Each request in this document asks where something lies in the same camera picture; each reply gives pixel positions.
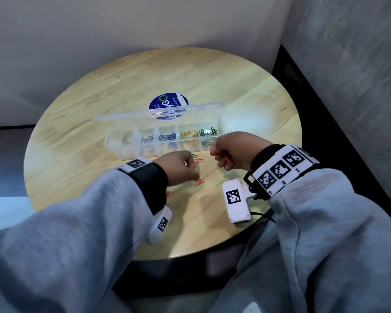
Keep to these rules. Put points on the person's right hand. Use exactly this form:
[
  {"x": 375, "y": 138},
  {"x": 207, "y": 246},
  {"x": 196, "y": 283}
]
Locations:
[{"x": 241, "y": 149}]

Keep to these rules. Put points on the person's left hand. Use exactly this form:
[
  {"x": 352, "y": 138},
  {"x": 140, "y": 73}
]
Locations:
[{"x": 176, "y": 167}]

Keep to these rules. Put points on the person's right fingers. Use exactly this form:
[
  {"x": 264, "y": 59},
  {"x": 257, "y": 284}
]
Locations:
[{"x": 221, "y": 153}]

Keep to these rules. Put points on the person's left fingers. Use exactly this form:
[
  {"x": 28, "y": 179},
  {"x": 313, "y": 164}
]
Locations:
[{"x": 192, "y": 169}]

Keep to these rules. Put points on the person's left forearm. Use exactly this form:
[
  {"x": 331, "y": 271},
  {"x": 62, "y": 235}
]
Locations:
[{"x": 68, "y": 241}]

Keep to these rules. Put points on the person's right forearm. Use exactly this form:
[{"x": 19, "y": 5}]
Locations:
[{"x": 329, "y": 241}]

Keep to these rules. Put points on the pile of green paper clips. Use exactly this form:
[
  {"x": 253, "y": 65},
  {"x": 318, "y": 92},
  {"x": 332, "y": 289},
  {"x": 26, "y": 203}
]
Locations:
[{"x": 208, "y": 131}]

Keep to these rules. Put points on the pile of yellow paper clips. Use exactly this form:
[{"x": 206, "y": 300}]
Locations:
[{"x": 189, "y": 133}]

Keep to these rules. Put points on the pile of blue paper clips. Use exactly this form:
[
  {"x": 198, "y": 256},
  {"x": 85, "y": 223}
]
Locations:
[{"x": 168, "y": 136}]

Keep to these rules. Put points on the black marker wristband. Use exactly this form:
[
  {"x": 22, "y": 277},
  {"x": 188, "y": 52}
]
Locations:
[
  {"x": 148, "y": 180},
  {"x": 280, "y": 171}
]

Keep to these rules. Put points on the clear plastic compartment box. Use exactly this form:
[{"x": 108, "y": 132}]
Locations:
[{"x": 169, "y": 122}]

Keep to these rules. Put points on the pile of silver paper clips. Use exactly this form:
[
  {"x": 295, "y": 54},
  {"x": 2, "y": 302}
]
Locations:
[{"x": 147, "y": 139}]

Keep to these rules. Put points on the round blue sticker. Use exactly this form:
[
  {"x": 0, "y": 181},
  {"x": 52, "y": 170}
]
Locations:
[{"x": 169, "y": 100}]

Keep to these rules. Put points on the person's grey trousers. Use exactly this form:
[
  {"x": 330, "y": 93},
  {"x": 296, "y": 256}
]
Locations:
[{"x": 244, "y": 273}]

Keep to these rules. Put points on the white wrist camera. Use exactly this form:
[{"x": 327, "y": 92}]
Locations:
[
  {"x": 236, "y": 200},
  {"x": 159, "y": 224}
]

